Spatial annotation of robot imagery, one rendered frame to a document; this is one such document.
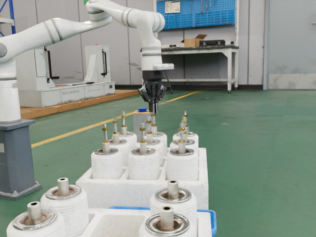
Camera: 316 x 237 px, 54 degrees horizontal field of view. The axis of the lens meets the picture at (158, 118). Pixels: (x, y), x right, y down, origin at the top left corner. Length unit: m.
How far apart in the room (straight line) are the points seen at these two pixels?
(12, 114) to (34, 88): 2.33
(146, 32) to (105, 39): 5.84
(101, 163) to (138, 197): 0.15
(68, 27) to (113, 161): 0.62
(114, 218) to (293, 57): 5.27
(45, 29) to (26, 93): 2.47
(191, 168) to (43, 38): 0.78
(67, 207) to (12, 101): 0.76
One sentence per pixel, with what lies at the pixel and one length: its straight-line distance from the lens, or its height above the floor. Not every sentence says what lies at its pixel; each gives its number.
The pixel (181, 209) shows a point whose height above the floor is 0.24.
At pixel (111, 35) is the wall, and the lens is 6.89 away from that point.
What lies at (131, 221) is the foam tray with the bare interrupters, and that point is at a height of 0.16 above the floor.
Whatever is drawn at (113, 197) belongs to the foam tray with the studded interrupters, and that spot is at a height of 0.14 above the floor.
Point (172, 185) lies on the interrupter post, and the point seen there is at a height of 0.28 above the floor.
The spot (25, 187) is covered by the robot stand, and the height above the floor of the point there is 0.03.
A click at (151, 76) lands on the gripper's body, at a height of 0.47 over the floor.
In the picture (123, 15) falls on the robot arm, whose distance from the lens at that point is 1.23.
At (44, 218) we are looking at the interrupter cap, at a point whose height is 0.25.
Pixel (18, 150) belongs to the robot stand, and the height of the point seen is 0.19.
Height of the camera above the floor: 0.52
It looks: 10 degrees down
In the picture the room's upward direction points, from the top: 2 degrees counter-clockwise
